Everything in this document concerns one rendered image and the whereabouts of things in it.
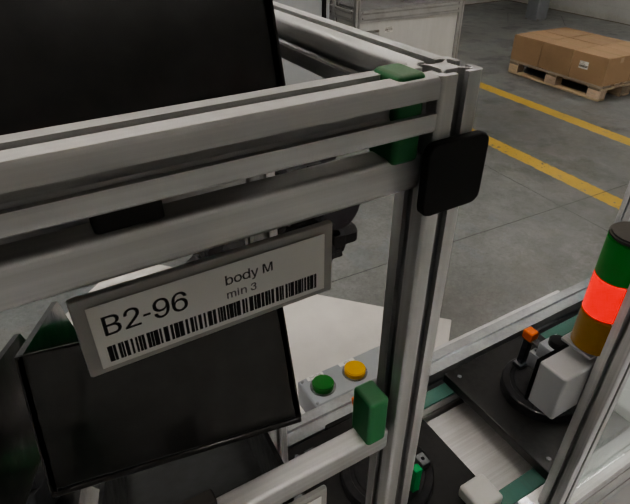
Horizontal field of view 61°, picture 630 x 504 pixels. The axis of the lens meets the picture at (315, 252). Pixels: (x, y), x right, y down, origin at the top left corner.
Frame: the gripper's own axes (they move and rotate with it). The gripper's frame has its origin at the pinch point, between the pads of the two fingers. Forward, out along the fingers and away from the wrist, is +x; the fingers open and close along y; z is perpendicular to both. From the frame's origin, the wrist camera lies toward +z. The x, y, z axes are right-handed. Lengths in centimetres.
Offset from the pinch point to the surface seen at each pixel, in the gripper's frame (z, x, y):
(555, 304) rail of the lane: 4, 30, 63
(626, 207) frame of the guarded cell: -1, 15, 87
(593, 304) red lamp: 31.3, -7.3, 21.6
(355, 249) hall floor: -152, 125, 120
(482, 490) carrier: 29.1, 26.5, 14.9
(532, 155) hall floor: -192, 126, 313
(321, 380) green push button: -2.2, 28.2, 6.4
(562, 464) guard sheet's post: 34.5, 19.2, 22.7
